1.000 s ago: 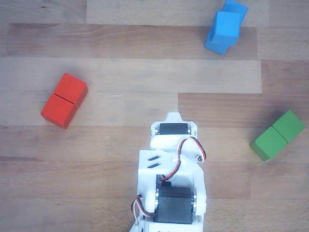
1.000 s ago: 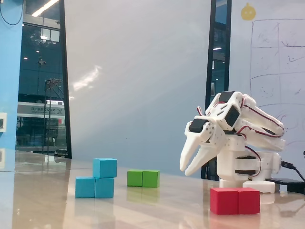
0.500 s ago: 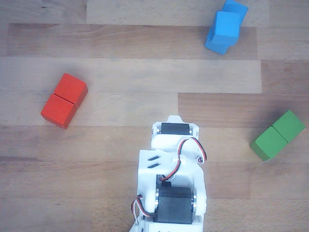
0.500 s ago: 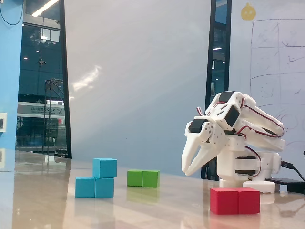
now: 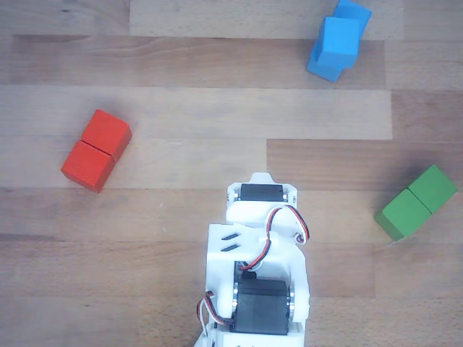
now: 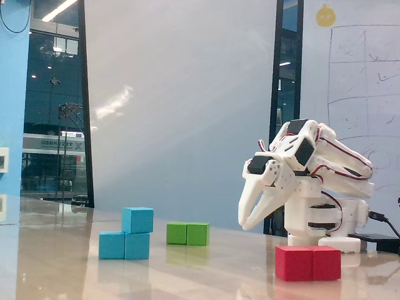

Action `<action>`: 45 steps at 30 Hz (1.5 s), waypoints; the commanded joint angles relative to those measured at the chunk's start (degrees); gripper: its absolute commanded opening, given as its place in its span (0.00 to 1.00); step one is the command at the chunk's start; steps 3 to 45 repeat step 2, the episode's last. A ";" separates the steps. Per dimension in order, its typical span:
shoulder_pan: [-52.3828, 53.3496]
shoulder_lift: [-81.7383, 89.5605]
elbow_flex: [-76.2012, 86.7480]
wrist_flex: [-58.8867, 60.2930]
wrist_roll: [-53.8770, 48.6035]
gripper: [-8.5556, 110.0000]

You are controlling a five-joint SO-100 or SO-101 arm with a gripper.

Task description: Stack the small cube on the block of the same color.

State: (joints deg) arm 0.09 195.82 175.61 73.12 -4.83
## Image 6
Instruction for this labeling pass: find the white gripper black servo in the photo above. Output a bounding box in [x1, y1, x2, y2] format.
[237, 151, 296, 232]

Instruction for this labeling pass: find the small blue cube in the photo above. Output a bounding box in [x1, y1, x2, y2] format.
[121, 206, 155, 235]

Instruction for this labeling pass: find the long green block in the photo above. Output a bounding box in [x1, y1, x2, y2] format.
[166, 221, 211, 247]

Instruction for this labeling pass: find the long red block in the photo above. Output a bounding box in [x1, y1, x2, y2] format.
[274, 245, 343, 283]

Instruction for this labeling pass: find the long blue block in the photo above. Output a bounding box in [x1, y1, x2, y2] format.
[98, 231, 151, 261]

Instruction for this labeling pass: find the flat black power box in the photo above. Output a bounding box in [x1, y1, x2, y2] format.
[347, 232, 400, 254]

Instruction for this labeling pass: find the yellow round sticker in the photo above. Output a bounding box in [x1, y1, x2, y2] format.
[315, 3, 337, 28]

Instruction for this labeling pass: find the metal scaffold tower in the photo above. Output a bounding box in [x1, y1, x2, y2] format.
[54, 102, 86, 203]

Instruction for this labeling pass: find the white ceiling light strip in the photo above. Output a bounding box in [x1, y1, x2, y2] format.
[41, 0, 78, 23]

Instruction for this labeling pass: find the red white servo wire loop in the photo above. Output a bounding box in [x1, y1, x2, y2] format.
[257, 138, 272, 154]

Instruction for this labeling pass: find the black plug cable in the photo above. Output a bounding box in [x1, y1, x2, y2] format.
[367, 211, 400, 239]

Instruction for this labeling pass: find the black window frame post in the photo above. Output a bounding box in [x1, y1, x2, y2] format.
[77, 0, 96, 209]

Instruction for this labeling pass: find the white wall switch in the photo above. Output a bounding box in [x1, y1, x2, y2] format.
[0, 147, 11, 174]

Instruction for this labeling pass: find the thin black hanging cable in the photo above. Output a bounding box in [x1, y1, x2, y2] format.
[0, 0, 34, 34]

